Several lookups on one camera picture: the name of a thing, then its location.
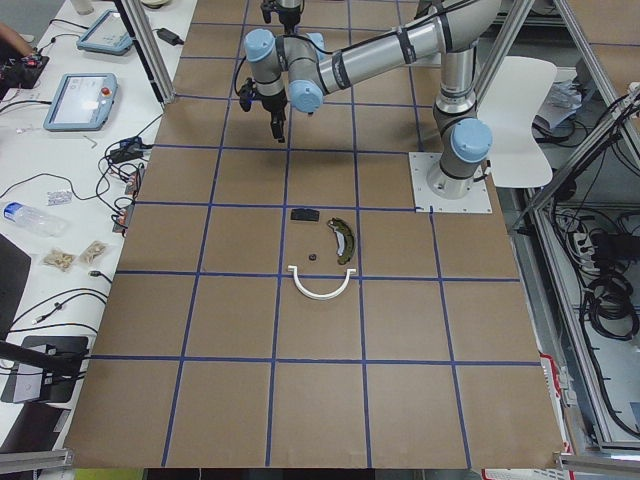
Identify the clear plastic water bottle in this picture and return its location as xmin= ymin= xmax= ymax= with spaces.
xmin=1 ymin=201 xmax=68 ymax=237

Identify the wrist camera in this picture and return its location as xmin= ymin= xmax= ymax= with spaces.
xmin=238 ymin=77 xmax=258 ymax=112
xmin=260 ymin=0 xmax=278 ymax=24

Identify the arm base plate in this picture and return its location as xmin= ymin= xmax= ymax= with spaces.
xmin=408 ymin=152 xmax=492 ymax=214

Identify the bag of wooden parts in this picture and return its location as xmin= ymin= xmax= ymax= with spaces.
xmin=41 ymin=248 xmax=76 ymax=272

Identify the black brake pad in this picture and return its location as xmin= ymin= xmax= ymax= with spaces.
xmin=290 ymin=208 xmax=320 ymax=222

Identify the grey dock with cables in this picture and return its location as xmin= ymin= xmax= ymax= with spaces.
xmin=1 ymin=336 xmax=89 ymax=404

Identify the white plastic chair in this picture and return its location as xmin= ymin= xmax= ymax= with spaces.
xmin=477 ymin=56 xmax=557 ymax=188

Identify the white curved plastic bracket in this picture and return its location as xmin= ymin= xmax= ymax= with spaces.
xmin=286 ymin=265 xmax=358 ymax=301

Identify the near blue teach pendant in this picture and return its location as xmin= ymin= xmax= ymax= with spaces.
xmin=43 ymin=73 xmax=118 ymax=132

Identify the olive green brake shoe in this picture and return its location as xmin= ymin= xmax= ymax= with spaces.
xmin=327 ymin=217 xmax=355 ymax=265

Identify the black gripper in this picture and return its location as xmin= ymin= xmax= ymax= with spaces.
xmin=278 ymin=9 xmax=301 ymax=28
xmin=261 ymin=89 xmax=288 ymax=143

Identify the black power adapter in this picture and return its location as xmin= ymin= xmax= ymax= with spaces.
xmin=156 ymin=28 xmax=184 ymax=46

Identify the aluminium frame post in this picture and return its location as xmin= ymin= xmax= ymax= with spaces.
xmin=114 ymin=0 xmax=175 ymax=105

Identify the blue teach pendant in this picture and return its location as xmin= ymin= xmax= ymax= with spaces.
xmin=76 ymin=9 xmax=133 ymax=56
xmin=43 ymin=73 xmax=118 ymax=132

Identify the far blue teach pendant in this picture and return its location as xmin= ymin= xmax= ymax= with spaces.
xmin=76 ymin=9 xmax=133 ymax=56

